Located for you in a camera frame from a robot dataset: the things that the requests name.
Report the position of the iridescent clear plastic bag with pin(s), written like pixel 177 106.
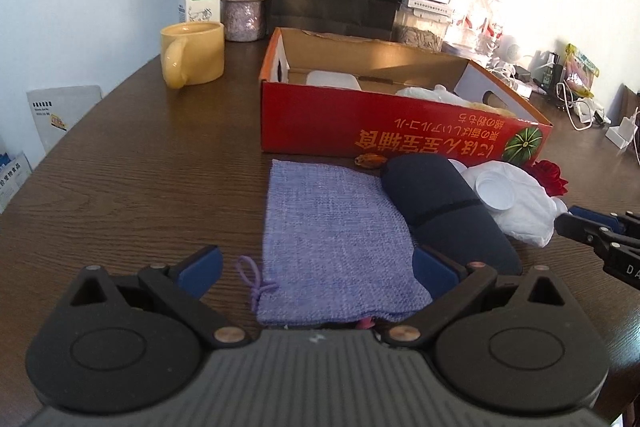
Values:
pixel 439 94

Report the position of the blue white booklet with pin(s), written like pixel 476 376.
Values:
pixel 14 172

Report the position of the small white fan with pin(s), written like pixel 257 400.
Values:
pixel 512 51

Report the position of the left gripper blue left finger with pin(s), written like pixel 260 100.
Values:
pixel 197 273

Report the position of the red cardboard box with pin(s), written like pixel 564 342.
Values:
pixel 298 119

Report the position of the pack of water bottles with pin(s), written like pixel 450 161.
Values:
pixel 477 26

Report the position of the clear jar of seeds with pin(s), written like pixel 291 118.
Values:
pixel 426 33

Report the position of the purple woven drawstring pouch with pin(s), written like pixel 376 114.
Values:
pixel 335 249

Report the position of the white leaflet by wall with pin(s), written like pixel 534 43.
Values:
pixel 56 110

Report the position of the colourful snack packet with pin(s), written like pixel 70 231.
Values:
pixel 580 72

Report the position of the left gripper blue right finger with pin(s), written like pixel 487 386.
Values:
pixel 435 272

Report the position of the red fabric rose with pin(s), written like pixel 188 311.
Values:
pixel 549 176

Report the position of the white round cap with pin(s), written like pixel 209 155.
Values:
pixel 495 191

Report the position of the white plastic bag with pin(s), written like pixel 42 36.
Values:
pixel 518 203

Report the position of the small amber hair clip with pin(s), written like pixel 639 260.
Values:
pixel 370 161

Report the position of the white flat box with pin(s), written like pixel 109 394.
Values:
pixel 429 6

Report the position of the yellow ceramic mug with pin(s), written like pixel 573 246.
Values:
pixel 192 53

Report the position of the dark navy pouch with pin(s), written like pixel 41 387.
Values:
pixel 444 214

